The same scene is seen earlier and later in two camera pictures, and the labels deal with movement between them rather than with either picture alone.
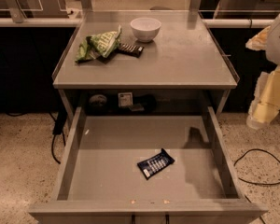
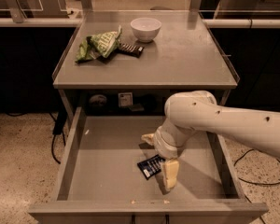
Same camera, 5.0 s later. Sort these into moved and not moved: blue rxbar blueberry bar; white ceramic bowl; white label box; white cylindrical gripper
Moved: white cylindrical gripper
Not moved: blue rxbar blueberry bar; white ceramic bowl; white label box
